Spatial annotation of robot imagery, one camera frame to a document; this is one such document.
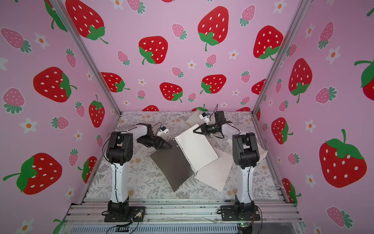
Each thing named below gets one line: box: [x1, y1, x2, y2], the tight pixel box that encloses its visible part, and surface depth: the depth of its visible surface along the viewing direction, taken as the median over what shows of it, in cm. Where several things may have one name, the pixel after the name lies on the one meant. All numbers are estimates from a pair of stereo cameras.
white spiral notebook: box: [185, 110, 207, 127], surface depth 121 cm
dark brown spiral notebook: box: [149, 124, 219, 193], surface depth 92 cm
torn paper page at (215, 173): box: [194, 147, 234, 192], surface depth 92 cm
